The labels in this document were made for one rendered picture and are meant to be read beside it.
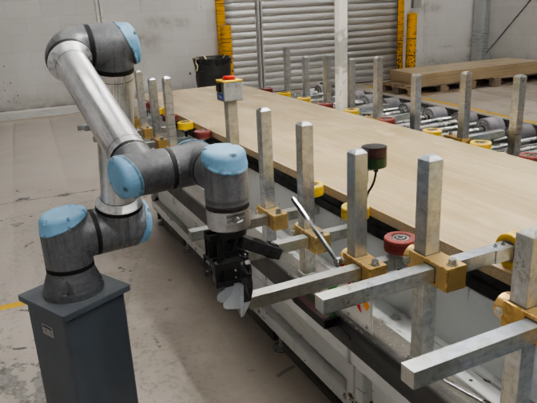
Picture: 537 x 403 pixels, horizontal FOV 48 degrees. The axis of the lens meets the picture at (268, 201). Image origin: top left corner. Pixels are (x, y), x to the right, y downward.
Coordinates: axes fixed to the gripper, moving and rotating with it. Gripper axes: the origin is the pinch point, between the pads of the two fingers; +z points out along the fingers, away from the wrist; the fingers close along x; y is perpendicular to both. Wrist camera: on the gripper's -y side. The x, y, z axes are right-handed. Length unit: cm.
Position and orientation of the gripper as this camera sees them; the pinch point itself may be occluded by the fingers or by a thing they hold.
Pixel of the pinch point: (244, 309)
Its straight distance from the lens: 134.0
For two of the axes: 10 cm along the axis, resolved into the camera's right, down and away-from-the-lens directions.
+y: -9.0, 1.8, -4.0
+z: 0.4, 9.5, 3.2
